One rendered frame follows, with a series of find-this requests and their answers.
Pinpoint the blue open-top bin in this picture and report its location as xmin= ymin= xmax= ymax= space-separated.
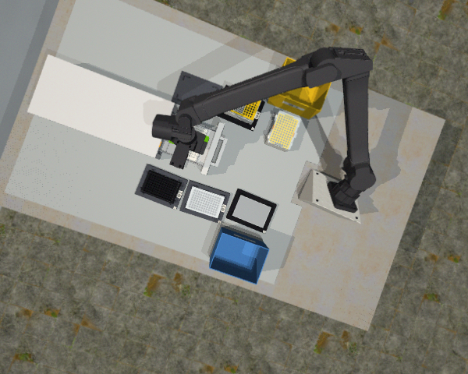
xmin=209 ymin=227 xmax=270 ymax=284

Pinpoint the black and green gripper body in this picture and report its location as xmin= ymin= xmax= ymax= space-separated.
xmin=171 ymin=131 xmax=207 ymax=155

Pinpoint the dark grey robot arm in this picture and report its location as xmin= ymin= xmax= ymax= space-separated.
xmin=151 ymin=47 xmax=376 ymax=213

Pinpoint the black square frame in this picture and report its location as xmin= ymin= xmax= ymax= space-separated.
xmin=226 ymin=189 xmax=277 ymax=234

